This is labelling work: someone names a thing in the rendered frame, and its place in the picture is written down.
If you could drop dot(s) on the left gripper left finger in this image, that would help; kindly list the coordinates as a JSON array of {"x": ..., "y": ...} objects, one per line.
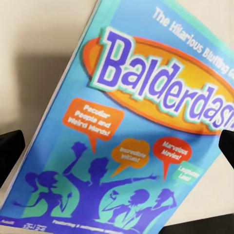
[{"x": 12, "y": 145}]

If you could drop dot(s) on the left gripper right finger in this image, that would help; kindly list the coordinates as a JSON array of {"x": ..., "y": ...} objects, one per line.
[{"x": 226, "y": 145}]

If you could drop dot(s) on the board game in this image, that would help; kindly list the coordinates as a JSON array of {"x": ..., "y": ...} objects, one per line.
[{"x": 132, "y": 126}]

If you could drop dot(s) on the bed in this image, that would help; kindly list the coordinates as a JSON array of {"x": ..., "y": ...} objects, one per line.
[{"x": 37, "y": 41}]

